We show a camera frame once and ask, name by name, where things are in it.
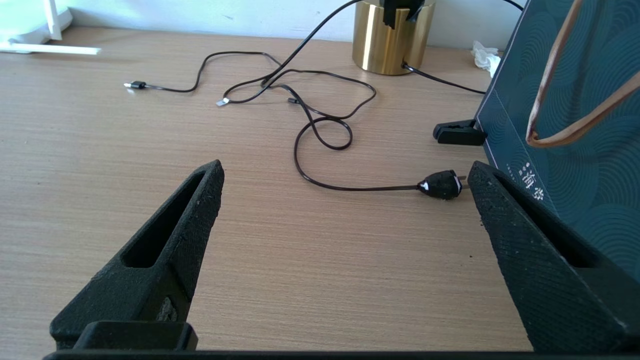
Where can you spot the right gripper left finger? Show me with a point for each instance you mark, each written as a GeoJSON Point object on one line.
{"type": "Point", "coordinates": [150, 280]}

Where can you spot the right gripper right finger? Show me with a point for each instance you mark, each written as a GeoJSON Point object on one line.
{"type": "Point", "coordinates": [550, 285]}

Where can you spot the white wifi router with antennas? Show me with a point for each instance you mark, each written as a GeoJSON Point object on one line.
{"type": "Point", "coordinates": [30, 25]}

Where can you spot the dark monitor screen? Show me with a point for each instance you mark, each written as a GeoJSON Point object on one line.
{"type": "Point", "coordinates": [590, 200]}

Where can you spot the black plastic clip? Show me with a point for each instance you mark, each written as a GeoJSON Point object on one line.
{"type": "Point", "coordinates": [457, 133]}

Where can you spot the crumpled white tissue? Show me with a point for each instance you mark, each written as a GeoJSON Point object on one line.
{"type": "Point", "coordinates": [485, 56]}

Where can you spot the brass desk lamp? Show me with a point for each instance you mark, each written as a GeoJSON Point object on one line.
{"type": "Point", "coordinates": [385, 50]}

